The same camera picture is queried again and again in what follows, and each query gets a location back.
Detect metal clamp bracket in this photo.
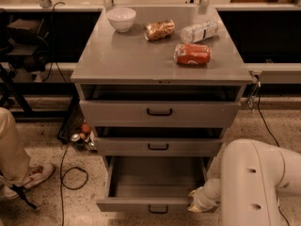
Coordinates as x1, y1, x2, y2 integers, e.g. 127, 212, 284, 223
247, 71, 262, 111

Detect black floor cable loop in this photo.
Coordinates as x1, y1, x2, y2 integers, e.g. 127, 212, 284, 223
58, 143, 89, 226

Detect pile of toy food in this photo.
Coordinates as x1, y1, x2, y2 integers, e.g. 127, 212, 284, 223
71, 122, 96, 152

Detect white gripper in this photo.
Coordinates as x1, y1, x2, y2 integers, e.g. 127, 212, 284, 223
188, 187, 214, 213

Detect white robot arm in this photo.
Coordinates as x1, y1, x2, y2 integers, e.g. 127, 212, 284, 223
188, 139, 301, 226

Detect grey bottom drawer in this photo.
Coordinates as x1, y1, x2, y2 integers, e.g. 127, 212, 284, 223
97, 156, 209, 214

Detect grey metal drawer cabinet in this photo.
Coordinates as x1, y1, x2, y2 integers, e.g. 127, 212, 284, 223
71, 5, 254, 162

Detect grey top drawer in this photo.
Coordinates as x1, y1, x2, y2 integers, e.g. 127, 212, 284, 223
80, 100, 240, 128

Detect clear plastic water bottle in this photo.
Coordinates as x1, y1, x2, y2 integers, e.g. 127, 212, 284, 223
181, 21, 218, 43

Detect white ceramic bowl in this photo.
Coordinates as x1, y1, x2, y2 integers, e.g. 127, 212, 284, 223
106, 8, 136, 32

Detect gold crumpled snack can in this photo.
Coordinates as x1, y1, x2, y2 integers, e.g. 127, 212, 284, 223
144, 20, 175, 41

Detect person leg beige trousers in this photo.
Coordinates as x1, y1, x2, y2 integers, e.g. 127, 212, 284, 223
0, 107, 30, 186

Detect black tripod leg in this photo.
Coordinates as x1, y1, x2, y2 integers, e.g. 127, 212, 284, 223
0, 175, 37, 210

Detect grey middle drawer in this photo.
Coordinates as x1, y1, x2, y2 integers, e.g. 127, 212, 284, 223
94, 137, 222, 157

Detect grey drawer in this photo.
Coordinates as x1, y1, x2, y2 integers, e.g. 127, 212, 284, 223
97, 156, 209, 214
80, 100, 240, 128
94, 137, 222, 157

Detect black camera equipment stand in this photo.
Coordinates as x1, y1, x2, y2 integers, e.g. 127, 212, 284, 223
0, 8, 51, 118

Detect black power cable right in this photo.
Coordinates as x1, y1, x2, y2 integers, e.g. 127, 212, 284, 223
257, 88, 291, 226

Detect white red sneaker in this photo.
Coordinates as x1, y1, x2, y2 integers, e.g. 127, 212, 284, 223
3, 163, 55, 200

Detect red soda can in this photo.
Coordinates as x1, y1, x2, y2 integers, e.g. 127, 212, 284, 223
174, 43, 212, 65

